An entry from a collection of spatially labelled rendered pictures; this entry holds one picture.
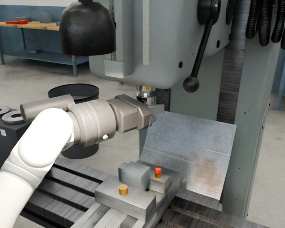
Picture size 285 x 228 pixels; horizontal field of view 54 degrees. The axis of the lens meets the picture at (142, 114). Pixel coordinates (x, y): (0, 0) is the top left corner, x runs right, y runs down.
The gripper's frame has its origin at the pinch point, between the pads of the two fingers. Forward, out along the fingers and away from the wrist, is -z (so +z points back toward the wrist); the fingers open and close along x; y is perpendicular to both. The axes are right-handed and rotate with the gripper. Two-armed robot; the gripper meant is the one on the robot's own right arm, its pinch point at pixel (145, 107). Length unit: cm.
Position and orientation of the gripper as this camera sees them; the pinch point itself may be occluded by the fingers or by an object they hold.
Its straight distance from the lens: 65.1
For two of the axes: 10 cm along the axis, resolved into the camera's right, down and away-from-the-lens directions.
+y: -0.1, 9.2, 4.0
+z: -8.0, 2.3, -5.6
